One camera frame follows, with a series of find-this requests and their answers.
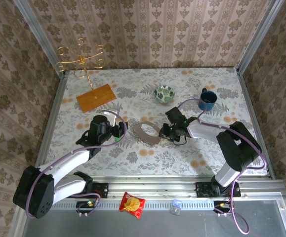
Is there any white bowl with leaf print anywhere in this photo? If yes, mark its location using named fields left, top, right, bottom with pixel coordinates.
left=153, top=85, right=176, bottom=104

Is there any silver keyring bunch with keys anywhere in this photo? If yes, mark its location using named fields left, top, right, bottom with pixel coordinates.
left=132, top=120, right=162, bottom=147

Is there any aluminium table side rail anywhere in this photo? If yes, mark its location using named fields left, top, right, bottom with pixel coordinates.
left=236, top=69, right=276, bottom=180
left=33, top=71, right=69, bottom=177

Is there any grey metal panel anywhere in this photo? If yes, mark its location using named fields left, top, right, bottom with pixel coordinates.
left=9, top=198, right=286, bottom=237

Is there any aluminium frame post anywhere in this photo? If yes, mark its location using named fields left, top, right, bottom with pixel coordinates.
left=236, top=0, right=286, bottom=75
left=13, top=0, right=67, bottom=75

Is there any small blue white packet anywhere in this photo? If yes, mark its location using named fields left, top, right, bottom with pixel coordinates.
left=170, top=198, right=182, bottom=214

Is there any small black circuit board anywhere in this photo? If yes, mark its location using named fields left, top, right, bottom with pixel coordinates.
left=213, top=201, right=232, bottom=214
left=76, top=201, right=97, bottom=209

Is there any slotted grey cable duct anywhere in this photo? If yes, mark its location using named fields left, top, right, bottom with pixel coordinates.
left=46, top=199, right=215, bottom=210

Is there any gold wire stand wooden base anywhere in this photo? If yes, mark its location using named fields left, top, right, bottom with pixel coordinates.
left=54, top=38, right=117, bottom=114

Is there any blue ceramic mug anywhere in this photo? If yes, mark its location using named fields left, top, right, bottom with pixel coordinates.
left=198, top=87, right=218, bottom=111

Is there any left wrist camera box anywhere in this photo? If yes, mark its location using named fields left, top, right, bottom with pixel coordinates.
left=100, top=109, right=119, bottom=127

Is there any red snack packet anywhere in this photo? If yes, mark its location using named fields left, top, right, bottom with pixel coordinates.
left=119, top=192, right=146, bottom=220

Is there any aluminium front rail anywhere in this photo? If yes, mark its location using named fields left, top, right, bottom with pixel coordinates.
left=35, top=174, right=286, bottom=199

